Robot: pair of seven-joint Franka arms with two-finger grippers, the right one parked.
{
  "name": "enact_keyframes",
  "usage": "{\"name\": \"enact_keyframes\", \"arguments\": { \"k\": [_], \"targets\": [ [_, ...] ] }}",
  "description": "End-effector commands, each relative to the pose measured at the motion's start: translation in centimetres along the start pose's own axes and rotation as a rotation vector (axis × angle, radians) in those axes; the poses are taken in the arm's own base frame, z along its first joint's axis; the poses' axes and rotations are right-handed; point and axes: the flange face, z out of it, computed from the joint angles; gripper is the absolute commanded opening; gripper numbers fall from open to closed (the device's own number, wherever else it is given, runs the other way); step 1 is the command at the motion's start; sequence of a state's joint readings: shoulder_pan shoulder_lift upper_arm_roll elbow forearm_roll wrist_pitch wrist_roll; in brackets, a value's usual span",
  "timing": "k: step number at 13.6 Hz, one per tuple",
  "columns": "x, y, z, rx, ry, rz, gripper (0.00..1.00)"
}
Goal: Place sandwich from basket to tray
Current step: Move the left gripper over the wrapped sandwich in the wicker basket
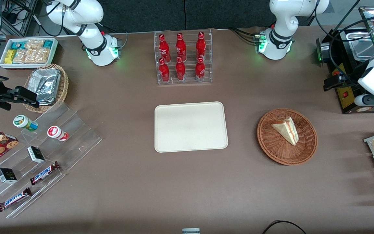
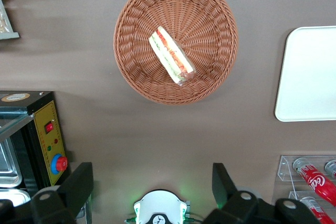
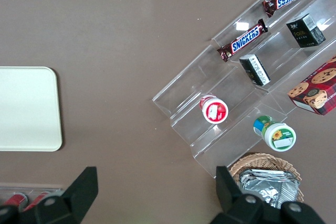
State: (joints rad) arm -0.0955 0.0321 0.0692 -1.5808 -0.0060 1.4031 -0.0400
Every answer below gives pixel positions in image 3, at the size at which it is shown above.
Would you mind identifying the clear acrylic bottle rack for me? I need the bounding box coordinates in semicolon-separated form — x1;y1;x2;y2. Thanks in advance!
0;182;65;209

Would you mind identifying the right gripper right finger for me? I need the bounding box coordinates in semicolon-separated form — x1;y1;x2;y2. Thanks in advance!
215;165;330;224

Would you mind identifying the red cola bottle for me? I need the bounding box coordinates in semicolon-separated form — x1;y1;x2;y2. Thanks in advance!
25;191;53;211
4;193;29;209

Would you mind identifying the cream plastic tray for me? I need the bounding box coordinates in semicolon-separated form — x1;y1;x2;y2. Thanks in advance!
0;66;63;152

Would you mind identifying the light wicker basket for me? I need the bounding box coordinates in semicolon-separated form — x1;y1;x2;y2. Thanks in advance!
228;152;305;204

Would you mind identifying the silver foil package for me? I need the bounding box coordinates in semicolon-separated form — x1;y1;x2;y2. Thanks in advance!
241;168;289;183
237;176;301;210

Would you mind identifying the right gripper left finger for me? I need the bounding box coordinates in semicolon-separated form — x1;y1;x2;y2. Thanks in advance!
0;166;99;224

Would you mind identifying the small black carton box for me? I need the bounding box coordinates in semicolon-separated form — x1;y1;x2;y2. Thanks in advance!
238;54;271;87
285;13;327;49

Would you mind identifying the red chocolate cookie box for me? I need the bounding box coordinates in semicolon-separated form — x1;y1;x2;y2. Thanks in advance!
287;55;336;116

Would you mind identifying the clear acrylic stepped shelf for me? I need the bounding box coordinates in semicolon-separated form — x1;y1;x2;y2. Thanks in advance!
152;0;336;179

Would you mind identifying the green sunflower label jar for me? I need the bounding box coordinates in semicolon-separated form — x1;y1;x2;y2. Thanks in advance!
253;115;298;153

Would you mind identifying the red lidded white jar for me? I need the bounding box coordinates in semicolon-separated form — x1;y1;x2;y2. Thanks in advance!
199;93;229;124

